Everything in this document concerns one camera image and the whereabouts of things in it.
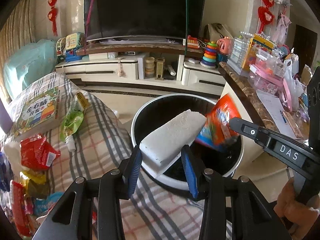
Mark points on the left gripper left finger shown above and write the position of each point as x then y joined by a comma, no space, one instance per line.
71,216

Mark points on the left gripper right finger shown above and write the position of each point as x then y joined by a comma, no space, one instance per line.
227,200

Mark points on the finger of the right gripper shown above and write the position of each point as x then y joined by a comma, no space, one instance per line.
287,150

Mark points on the blue AD drink pouch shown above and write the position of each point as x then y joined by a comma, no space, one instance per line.
43,206

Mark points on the yellow snack bag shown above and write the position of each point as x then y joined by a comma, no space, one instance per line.
36,184

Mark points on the red tube snack package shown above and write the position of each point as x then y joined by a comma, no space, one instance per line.
18,210

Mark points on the orange snack wrapper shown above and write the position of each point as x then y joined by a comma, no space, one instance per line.
216,133

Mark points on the red snack bag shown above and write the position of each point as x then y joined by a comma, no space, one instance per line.
37,153

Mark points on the white foam block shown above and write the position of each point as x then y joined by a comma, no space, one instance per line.
162,147

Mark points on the white tissue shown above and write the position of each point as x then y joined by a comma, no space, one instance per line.
12,151

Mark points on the black white trash bin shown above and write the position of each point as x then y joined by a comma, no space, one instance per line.
162,109

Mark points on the person's right hand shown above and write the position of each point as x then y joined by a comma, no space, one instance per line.
303,216

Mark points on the pink plastic storage box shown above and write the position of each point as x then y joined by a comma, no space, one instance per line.
266,73

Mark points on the marble counter shelf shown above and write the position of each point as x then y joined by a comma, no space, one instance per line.
259,107

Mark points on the green snack pouch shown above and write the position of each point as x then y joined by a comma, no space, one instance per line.
74,116

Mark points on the white tv cabinet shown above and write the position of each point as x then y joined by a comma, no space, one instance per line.
179,72

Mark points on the red toy phone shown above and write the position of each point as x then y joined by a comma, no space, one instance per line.
192,42

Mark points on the teal covered furniture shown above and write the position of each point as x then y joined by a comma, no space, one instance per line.
28,64

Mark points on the toy telephone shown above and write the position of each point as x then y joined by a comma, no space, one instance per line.
75,41

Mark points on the black flat television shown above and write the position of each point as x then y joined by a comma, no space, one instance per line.
124,18

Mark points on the red heart hanging decoration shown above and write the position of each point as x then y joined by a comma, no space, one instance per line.
52,15

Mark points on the rainbow stacking ring toy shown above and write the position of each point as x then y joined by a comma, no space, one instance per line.
209,58

